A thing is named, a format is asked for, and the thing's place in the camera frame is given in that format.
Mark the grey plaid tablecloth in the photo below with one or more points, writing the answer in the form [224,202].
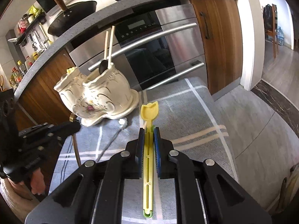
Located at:
[188,117]

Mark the white ceramic utensil holder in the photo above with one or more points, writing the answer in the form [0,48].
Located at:
[97,96]

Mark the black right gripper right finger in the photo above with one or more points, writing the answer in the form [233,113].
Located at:
[168,160]

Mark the gold fork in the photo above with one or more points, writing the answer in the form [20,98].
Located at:
[74,142]

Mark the yellow tulip plastic utensil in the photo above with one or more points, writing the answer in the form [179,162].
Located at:
[148,113]

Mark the black spoon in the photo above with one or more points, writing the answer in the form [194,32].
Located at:
[103,66]

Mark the cream chopstick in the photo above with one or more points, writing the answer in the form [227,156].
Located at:
[106,45]
[112,32]

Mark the wooden chair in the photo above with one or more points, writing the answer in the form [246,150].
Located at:
[270,21]

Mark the person's left hand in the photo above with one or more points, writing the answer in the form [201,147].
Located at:
[37,182]

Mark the yellow oil bottle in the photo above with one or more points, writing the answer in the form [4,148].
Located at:
[35,56]

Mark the wooden cabinet door right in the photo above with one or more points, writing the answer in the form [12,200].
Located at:
[220,27]

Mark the water bottle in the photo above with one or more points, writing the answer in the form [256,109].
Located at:
[280,36]

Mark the black wall shelf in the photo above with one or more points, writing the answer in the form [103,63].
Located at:
[40,19]

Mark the wooden cabinet door left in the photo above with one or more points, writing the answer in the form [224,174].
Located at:
[39,102]

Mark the stainless steel oven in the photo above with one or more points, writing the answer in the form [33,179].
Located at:
[161,45]

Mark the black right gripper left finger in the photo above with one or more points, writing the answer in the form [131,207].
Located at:
[132,165]

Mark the black wok wooden handle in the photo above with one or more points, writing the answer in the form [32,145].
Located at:
[70,15]

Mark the wooden cabinet door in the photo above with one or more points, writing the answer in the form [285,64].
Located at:
[220,27]
[39,102]

